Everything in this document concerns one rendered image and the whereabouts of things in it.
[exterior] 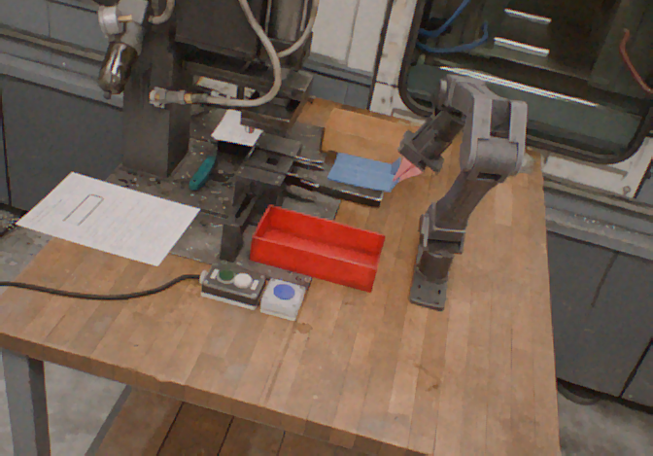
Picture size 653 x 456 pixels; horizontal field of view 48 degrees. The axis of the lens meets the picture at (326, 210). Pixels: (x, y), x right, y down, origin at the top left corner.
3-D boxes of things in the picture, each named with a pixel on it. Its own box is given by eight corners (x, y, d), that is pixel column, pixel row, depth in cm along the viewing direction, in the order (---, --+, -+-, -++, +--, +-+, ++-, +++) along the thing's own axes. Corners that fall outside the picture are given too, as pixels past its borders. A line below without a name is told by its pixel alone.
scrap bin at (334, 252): (370, 293, 144) (377, 269, 141) (249, 260, 146) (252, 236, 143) (380, 257, 154) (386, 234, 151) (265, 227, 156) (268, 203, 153)
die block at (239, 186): (275, 218, 159) (279, 189, 155) (230, 206, 160) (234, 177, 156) (297, 173, 176) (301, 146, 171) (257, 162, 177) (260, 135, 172)
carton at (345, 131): (415, 178, 184) (422, 152, 180) (318, 154, 186) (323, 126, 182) (420, 155, 195) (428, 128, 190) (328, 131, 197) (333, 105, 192)
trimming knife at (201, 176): (187, 192, 162) (200, 193, 162) (187, 182, 161) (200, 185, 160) (213, 154, 177) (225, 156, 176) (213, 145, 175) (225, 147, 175)
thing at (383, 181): (396, 193, 156) (398, 181, 155) (326, 178, 159) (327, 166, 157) (401, 178, 162) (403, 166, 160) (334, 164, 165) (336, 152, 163)
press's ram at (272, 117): (290, 151, 149) (311, 9, 132) (168, 120, 151) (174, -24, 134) (310, 113, 164) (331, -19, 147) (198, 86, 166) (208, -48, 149)
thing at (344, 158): (395, 181, 176) (398, 171, 174) (333, 166, 177) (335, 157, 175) (398, 167, 182) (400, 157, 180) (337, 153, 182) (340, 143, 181)
